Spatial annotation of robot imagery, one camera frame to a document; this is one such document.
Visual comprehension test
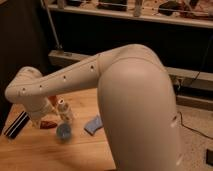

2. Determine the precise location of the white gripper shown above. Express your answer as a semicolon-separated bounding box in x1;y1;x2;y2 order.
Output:
27;98;57;126

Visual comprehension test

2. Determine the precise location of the background shelf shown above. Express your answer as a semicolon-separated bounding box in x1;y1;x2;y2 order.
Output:
40;0;213;29

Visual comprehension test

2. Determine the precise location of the red bowl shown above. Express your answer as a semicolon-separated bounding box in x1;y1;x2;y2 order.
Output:
48;96;57;105

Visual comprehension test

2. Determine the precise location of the blue cup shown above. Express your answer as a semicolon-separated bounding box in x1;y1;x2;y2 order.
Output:
56;122;71;141

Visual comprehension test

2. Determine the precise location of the white plastic bottle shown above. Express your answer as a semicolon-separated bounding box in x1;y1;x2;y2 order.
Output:
57;99;73;123

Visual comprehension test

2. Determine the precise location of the blue sponge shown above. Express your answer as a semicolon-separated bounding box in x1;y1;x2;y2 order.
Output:
84;115;103;136

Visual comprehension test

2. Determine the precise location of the red chip bag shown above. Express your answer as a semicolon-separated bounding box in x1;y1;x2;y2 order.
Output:
40;121;57;129

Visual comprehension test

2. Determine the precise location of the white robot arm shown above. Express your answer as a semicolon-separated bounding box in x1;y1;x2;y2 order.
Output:
5;44;183;171

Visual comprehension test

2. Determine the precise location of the black cable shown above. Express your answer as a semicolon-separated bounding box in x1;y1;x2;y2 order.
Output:
178;33;213;140

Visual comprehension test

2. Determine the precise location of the wooden table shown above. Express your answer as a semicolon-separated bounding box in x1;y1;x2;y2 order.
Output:
0;89;115;171

